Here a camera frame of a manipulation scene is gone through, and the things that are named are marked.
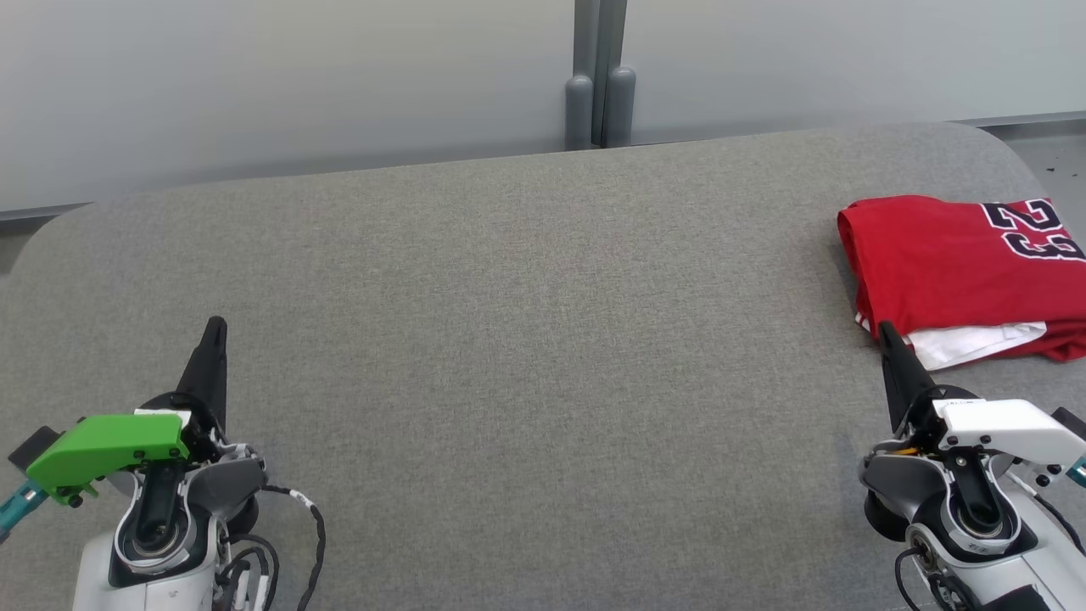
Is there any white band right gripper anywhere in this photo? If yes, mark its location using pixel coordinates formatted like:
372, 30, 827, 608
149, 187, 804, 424
876, 321, 1086, 468

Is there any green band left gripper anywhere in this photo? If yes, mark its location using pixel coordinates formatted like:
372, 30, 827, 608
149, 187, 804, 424
25, 317, 230, 509

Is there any red white striped jersey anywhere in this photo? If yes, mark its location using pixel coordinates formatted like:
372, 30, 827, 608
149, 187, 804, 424
837, 194, 1086, 337

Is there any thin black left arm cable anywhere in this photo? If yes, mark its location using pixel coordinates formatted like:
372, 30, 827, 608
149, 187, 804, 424
216, 483, 328, 611

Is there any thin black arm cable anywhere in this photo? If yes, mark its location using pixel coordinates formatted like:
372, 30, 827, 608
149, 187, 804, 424
216, 483, 328, 611
894, 547, 961, 611

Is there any right black cable teal connector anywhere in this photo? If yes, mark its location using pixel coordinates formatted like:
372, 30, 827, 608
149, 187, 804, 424
1005, 456, 1086, 558

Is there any black cable teal connector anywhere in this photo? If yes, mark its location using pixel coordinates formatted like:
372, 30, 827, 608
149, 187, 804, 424
1005, 456, 1086, 558
0, 479, 48, 545

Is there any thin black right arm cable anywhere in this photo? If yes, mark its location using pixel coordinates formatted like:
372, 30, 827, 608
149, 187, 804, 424
894, 547, 961, 611

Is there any left black cable teal connector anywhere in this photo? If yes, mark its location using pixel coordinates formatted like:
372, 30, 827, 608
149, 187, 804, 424
0, 479, 48, 545

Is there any grey vertical post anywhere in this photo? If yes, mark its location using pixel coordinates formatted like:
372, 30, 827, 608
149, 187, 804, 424
563, 0, 638, 152

